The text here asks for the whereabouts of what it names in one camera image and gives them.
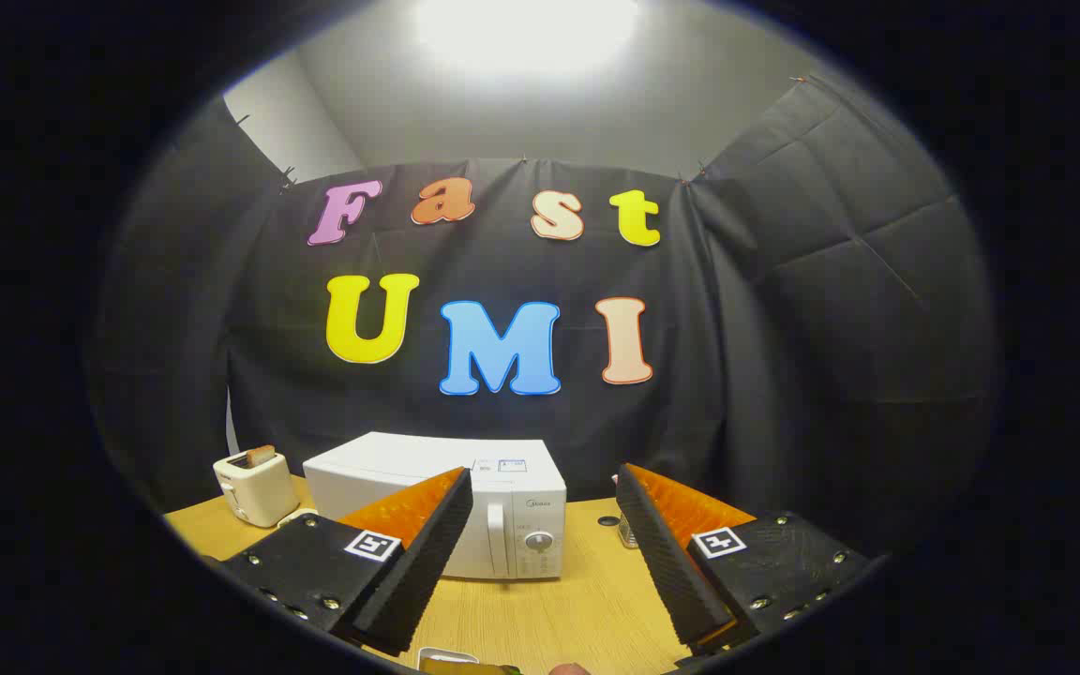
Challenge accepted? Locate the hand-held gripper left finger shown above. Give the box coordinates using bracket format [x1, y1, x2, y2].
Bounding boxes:
[219, 466, 474, 656]

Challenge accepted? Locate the bright ceiling light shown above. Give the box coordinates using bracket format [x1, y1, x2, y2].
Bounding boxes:
[413, 0, 639, 74]

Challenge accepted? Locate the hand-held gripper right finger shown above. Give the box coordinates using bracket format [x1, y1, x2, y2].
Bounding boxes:
[615, 462, 883, 657]

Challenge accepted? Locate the white microwave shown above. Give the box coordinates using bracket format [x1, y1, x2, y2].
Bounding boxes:
[303, 431, 567, 580]

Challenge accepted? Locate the white rectangular tray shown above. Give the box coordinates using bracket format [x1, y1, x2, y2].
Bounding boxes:
[416, 645, 483, 672]

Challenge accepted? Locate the white toaster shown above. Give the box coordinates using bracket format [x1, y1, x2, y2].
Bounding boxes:
[213, 450, 301, 528]

